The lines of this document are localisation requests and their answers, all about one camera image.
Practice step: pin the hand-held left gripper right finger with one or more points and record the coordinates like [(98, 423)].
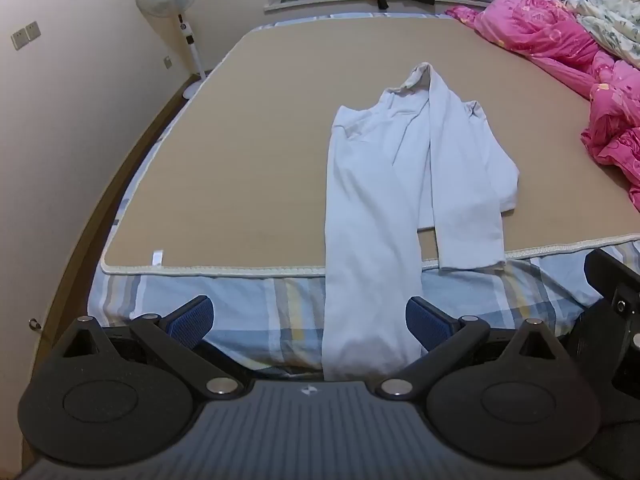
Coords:
[(426, 322)]

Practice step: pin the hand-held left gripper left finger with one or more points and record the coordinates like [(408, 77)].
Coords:
[(192, 321)]

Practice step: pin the white long-sleeve top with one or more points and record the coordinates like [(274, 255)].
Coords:
[(370, 210)]

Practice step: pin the plaid bed sheet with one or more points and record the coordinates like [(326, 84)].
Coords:
[(250, 310)]

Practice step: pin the beige bed mat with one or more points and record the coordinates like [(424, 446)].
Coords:
[(250, 135)]

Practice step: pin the pink floral quilt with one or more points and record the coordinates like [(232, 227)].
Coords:
[(540, 35)]

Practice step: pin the white floral quilt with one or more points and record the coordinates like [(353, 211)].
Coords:
[(615, 20)]

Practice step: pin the small metal wall hook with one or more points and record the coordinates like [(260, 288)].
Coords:
[(35, 324)]

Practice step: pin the white wall switch plate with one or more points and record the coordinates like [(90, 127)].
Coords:
[(32, 31), (19, 39)]

